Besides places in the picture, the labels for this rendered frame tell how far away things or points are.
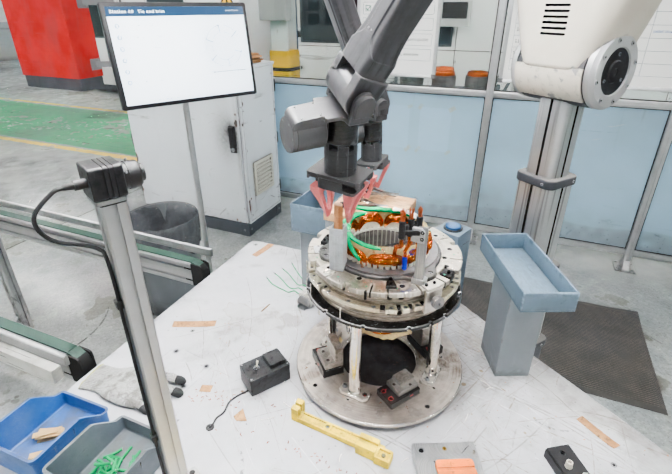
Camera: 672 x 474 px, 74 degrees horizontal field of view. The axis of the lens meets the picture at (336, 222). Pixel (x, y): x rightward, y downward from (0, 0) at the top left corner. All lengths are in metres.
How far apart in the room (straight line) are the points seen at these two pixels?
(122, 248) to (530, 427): 0.85
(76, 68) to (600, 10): 3.97
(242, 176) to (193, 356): 2.13
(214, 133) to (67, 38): 1.68
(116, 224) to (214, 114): 2.62
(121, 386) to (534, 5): 1.22
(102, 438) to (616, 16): 1.27
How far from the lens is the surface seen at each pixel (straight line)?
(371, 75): 0.65
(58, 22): 4.47
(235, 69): 1.85
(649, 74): 3.07
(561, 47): 1.10
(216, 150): 3.24
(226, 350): 1.19
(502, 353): 1.11
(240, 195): 3.25
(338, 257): 0.84
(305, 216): 1.22
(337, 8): 1.04
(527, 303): 0.94
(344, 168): 0.74
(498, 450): 1.02
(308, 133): 0.68
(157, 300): 2.61
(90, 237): 1.94
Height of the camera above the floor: 1.56
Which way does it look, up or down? 26 degrees down
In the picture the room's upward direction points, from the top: straight up
